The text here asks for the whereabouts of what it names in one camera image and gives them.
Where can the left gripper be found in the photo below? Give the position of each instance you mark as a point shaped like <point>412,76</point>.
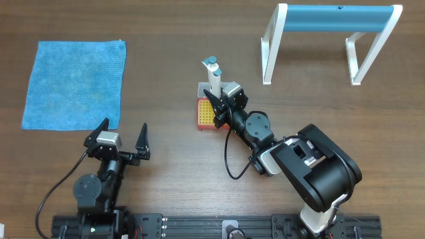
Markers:
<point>109,154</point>

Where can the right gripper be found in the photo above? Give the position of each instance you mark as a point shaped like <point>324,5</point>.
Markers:
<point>239,99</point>

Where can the white pipette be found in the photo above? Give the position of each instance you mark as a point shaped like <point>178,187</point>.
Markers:
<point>214,79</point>

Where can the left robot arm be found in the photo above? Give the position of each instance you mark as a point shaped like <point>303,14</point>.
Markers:
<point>87,191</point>

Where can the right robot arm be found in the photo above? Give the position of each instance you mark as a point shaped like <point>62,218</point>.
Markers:
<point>318,179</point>

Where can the red and yellow tip box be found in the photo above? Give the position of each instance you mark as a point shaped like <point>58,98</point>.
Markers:
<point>205,114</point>

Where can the blue cloth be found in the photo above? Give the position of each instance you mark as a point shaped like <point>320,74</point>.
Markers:
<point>73,86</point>

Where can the white and blue stand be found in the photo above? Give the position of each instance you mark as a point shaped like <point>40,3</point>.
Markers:
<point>332,18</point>

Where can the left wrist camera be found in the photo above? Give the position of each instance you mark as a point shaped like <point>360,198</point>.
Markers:
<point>109,137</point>

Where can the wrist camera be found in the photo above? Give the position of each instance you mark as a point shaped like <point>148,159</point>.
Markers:
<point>109,137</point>
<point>230,89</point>

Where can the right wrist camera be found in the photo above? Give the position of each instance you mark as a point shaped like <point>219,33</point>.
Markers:
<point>230,89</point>

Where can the mounting rail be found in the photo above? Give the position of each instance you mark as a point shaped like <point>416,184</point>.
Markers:
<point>199,225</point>

